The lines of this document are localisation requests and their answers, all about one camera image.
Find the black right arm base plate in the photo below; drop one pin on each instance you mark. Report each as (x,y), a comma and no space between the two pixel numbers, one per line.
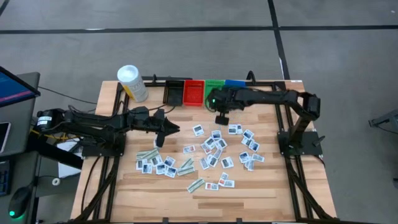
(312,146)

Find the black keyboard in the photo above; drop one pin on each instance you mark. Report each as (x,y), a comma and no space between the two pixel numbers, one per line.
(3,179)

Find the black desk beam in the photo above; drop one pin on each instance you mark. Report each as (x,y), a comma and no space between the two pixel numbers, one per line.
(56,152)

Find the white table label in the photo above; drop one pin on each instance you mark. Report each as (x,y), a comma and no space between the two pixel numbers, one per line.
(297,81)

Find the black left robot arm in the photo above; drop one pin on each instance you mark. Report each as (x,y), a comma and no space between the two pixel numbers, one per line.
(93,124)

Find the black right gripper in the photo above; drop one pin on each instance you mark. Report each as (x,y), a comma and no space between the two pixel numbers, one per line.
(230,99)

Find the blue plastic basket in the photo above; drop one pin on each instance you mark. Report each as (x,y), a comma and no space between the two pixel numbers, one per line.
(234,82)

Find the green striped bandage packet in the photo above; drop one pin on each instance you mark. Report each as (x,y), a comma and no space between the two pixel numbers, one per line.
(152,153)
(195,185)
(187,162)
(186,170)
(143,156)

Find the white tape roll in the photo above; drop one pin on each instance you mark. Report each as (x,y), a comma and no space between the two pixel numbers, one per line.
(53,181)

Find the computer monitor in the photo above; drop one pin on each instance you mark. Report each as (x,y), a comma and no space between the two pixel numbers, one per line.
(12,88)

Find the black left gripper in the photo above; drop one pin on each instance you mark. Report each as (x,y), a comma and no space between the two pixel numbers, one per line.
(155,123)

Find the black plastic basket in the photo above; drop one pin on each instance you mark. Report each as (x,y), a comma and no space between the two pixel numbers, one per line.
(174,93)

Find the black stand leg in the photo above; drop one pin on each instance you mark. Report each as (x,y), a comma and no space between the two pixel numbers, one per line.
(385,119)

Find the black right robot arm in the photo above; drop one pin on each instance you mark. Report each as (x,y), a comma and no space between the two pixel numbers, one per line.
(267,97)

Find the black computer mouse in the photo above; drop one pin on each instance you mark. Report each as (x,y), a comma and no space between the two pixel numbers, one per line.
(19,202)

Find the red plastic basket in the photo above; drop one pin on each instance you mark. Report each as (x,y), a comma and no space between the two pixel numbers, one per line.
(193,93)

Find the green plastic basket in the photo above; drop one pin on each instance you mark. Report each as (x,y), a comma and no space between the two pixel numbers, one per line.
(214,84)

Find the white wipes canister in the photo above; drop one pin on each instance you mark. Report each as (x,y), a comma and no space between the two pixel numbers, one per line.
(133,84)

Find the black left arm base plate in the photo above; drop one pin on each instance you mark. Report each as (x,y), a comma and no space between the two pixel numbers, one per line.
(93,151)

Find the white paper sheet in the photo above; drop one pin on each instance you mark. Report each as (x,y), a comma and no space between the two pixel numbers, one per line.
(66,168)

